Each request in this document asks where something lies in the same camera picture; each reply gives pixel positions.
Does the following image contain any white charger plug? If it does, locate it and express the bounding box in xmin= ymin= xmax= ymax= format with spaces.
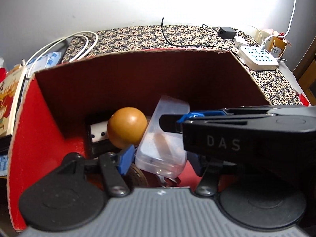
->
xmin=234 ymin=36 xmax=247 ymax=48

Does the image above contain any black cable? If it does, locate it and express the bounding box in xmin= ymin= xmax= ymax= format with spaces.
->
xmin=161 ymin=17 xmax=231 ymax=53

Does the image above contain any brown wooden furniture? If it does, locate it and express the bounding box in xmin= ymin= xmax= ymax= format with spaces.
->
xmin=293 ymin=54 xmax=316 ymax=100

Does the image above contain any black and white cube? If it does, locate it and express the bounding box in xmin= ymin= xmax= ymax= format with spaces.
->
xmin=85 ymin=113 xmax=117 ymax=159

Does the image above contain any illustrated book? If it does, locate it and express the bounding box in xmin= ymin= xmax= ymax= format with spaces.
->
xmin=0 ymin=65 xmax=28 ymax=138

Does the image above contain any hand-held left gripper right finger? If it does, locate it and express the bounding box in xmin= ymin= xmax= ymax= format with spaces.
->
xmin=189 ymin=152 xmax=224 ymax=198

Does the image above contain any white power strip cable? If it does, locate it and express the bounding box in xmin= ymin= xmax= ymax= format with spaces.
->
xmin=260 ymin=0 xmax=301 ymax=50

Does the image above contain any floral patterned tablecloth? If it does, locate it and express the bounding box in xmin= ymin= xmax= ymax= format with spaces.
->
xmin=60 ymin=25 xmax=305 ymax=107

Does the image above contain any wooden gourd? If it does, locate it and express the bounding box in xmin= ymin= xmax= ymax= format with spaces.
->
xmin=107 ymin=107 xmax=148 ymax=150

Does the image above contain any clear plastic case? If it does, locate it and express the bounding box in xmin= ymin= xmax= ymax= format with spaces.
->
xmin=134 ymin=95 xmax=191 ymax=179

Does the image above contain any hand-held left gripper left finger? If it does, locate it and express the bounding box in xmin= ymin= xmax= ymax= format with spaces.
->
xmin=60 ymin=145 xmax=136 ymax=198

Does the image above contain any blue and white packet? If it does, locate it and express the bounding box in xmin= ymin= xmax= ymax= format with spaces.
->
xmin=27 ymin=51 xmax=62 ymax=72

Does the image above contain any white coiled cable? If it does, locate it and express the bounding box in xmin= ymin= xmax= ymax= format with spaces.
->
xmin=25 ymin=31 xmax=99 ymax=72

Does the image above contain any black power adapter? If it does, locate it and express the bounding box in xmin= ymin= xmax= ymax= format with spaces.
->
xmin=218 ymin=26 xmax=236 ymax=40

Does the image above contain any white power strip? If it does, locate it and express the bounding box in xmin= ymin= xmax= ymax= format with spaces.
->
xmin=238 ymin=45 xmax=279 ymax=71

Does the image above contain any tan paper gift bag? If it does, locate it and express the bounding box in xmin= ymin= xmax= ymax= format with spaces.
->
xmin=267 ymin=35 xmax=289 ymax=60

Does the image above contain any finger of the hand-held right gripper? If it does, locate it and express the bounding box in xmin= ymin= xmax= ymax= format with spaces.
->
xmin=159 ymin=114 xmax=184 ymax=134
xmin=177 ymin=106 xmax=275 ymax=124

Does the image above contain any red cardboard box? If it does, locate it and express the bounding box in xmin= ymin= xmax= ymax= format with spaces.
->
xmin=6 ymin=48 xmax=272 ymax=232

